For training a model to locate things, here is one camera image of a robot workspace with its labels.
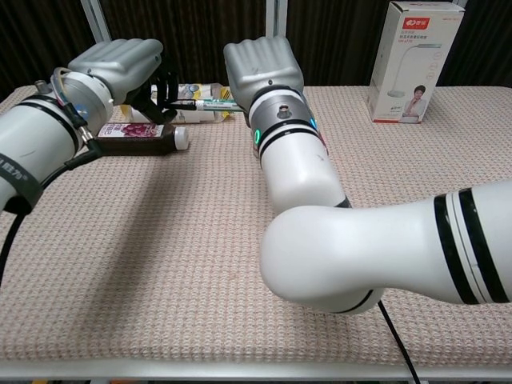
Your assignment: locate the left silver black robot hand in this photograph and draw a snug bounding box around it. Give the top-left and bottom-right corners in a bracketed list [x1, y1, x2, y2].
[66, 38, 180, 125]

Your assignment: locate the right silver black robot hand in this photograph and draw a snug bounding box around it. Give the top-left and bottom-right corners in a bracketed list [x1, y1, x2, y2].
[222, 35, 306, 115]

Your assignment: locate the dark purple bottle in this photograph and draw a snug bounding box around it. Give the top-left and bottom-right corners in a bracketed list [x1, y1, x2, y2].
[96, 122, 190, 157]

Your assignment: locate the yellow white snack bag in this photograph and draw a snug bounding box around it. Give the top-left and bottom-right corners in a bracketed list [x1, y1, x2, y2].
[121, 82, 236, 125]

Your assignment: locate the dark ribbed partition panel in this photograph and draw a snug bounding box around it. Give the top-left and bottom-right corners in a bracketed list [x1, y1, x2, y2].
[0, 0, 95, 95]
[279, 0, 401, 87]
[438, 0, 512, 87]
[99, 0, 277, 87]

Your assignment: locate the white desk lamp box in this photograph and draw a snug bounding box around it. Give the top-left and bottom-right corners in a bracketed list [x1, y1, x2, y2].
[366, 0, 467, 125]

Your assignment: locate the pink woven tablecloth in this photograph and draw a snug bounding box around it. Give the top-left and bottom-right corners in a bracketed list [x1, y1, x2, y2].
[0, 84, 512, 372]

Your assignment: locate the aluminium partition post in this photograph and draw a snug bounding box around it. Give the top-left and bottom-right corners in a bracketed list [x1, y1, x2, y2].
[79, 0, 113, 43]
[265, 0, 291, 39]

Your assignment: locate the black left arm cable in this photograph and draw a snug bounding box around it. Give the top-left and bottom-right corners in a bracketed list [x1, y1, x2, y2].
[0, 130, 102, 283]

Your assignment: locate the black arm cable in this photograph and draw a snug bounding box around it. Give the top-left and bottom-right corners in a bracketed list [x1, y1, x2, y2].
[374, 301, 422, 384]
[0, 130, 102, 283]

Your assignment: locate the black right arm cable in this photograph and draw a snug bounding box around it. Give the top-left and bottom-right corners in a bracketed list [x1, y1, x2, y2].
[374, 301, 422, 384]

